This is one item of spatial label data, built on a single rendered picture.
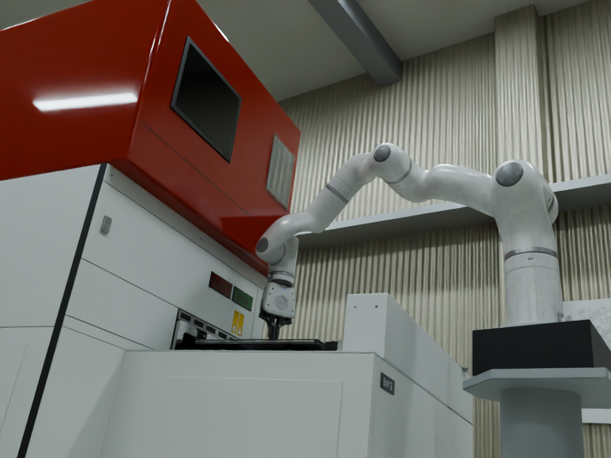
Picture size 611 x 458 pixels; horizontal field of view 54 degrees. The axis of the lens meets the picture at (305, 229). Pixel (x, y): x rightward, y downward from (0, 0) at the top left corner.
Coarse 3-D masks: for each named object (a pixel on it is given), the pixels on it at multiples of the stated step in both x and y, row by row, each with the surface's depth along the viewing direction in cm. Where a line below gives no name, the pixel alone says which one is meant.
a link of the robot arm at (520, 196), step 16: (512, 160) 144; (496, 176) 143; (512, 176) 140; (528, 176) 139; (496, 192) 142; (512, 192) 140; (528, 192) 138; (544, 192) 142; (496, 208) 143; (512, 208) 141; (528, 208) 139; (544, 208) 139; (496, 224) 146; (512, 224) 141; (528, 224) 139; (544, 224) 139; (512, 240) 141; (528, 240) 138; (544, 240) 138
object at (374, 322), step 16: (352, 304) 130; (368, 304) 129; (384, 304) 127; (352, 320) 129; (368, 320) 127; (384, 320) 126; (400, 320) 134; (352, 336) 127; (368, 336) 126; (384, 336) 124; (400, 336) 133; (416, 336) 145; (384, 352) 123; (400, 352) 132; (416, 352) 144; (432, 352) 157; (400, 368) 131; (416, 368) 143; (432, 368) 155; (432, 384) 154
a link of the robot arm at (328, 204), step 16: (320, 192) 188; (336, 192) 184; (320, 208) 185; (336, 208) 186; (272, 224) 184; (288, 224) 182; (304, 224) 183; (320, 224) 186; (272, 240) 181; (272, 256) 182
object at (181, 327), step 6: (180, 324) 162; (186, 324) 164; (174, 330) 161; (180, 330) 162; (186, 330) 164; (192, 330) 166; (198, 330) 169; (174, 336) 161; (180, 336) 161; (192, 336) 168; (198, 336) 169; (204, 336) 171; (210, 336) 174; (174, 342) 160; (180, 342) 161; (174, 348) 159; (180, 348) 161
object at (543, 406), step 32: (480, 384) 125; (512, 384) 122; (544, 384) 119; (576, 384) 115; (608, 384) 112; (512, 416) 123; (544, 416) 119; (576, 416) 121; (512, 448) 121; (544, 448) 117; (576, 448) 118
